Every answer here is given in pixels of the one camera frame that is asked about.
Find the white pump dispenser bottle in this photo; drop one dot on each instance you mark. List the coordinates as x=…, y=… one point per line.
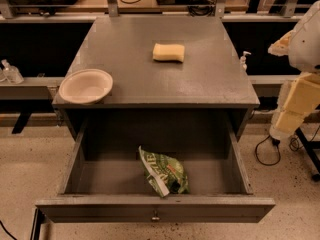
x=243, y=59

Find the black stand leg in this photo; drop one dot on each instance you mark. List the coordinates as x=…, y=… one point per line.
x=311, y=146

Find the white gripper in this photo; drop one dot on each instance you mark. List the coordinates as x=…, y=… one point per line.
x=307, y=45

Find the white paper bowl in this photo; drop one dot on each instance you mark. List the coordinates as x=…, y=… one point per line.
x=86, y=86

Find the green jalapeno chip bag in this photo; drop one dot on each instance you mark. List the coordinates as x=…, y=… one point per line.
x=165, y=174

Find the grey cabinet with counter top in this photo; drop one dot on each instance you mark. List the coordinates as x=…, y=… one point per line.
x=209, y=77

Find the open grey top drawer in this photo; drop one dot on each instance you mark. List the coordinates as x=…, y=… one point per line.
x=132, y=166

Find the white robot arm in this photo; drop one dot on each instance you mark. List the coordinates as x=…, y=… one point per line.
x=305, y=43

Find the yellow sponge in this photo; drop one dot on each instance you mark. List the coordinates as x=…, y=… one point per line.
x=169, y=52

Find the clear sanitizer pump bottle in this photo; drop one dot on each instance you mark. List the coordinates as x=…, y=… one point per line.
x=12, y=73

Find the metal drawer knob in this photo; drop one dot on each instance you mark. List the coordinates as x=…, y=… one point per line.
x=155, y=217

